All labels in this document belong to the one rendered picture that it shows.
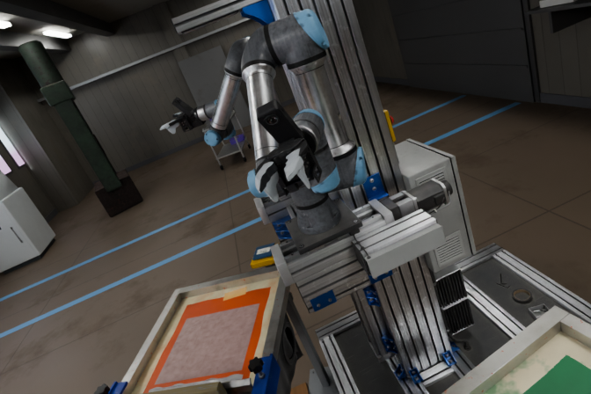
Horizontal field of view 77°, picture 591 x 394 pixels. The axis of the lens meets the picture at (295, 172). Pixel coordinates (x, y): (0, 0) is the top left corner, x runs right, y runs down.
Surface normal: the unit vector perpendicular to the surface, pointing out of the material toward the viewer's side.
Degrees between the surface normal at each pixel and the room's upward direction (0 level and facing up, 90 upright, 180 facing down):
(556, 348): 0
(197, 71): 79
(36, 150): 90
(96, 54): 90
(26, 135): 90
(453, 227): 90
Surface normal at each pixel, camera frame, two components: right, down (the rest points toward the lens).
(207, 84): 0.15, 0.11
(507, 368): 0.37, 0.22
